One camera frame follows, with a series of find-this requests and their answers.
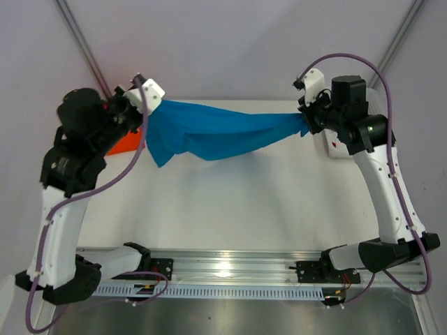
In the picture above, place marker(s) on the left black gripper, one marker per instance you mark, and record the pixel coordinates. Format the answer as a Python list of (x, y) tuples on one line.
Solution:
[(119, 97)]

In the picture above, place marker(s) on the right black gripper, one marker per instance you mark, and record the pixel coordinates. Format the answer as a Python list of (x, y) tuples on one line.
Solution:
[(323, 96)]

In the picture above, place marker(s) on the blue t shirt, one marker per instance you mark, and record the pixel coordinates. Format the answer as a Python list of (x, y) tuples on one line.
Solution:
[(212, 133)]

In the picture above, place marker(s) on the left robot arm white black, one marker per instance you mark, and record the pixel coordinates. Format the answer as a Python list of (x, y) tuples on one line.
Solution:
[(90, 128)]

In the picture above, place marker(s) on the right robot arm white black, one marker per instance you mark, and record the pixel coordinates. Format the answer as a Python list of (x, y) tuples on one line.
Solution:
[(344, 109)]

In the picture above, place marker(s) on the folded orange t shirt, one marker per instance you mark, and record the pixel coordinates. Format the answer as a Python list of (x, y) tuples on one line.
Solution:
[(129, 142)]

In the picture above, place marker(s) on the white plastic basket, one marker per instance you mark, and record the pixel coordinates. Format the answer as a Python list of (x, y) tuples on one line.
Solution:
[(334, 148)]

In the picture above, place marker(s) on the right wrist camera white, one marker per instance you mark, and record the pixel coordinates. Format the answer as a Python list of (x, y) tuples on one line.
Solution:
[(313, 83)]

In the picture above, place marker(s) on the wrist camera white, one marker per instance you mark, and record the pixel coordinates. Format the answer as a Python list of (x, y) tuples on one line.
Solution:
[(313, 83), (145, 92)]

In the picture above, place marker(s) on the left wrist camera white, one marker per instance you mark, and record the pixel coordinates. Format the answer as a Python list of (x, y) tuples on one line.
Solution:
[(145, 92)]

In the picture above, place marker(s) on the right aluminium corner post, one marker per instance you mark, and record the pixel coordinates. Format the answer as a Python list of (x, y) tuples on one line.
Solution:
[(401, 34)]

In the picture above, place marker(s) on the aluminium corner post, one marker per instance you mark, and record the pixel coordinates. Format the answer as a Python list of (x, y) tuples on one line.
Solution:
[(81, 43), (401, 34)]

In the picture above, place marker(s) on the left aluminium corner post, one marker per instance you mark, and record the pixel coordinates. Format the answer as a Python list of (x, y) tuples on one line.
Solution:
[(81, 43)]

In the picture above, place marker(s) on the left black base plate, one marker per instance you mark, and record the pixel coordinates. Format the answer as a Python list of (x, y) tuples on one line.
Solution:
[(160, 265)]

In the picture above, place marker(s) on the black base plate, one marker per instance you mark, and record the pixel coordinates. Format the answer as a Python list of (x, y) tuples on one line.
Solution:
[(322, 271), (160, 265)]

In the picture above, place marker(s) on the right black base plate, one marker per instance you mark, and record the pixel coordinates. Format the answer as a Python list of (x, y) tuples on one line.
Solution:
[(322, 271)]

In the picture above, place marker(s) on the white slotted cable duct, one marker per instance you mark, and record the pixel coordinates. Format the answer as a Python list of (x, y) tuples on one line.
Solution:
[(290, 292)]

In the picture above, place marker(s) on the aluminium mounting rail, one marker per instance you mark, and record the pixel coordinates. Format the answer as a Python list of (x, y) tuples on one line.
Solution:
[(250, 267)]

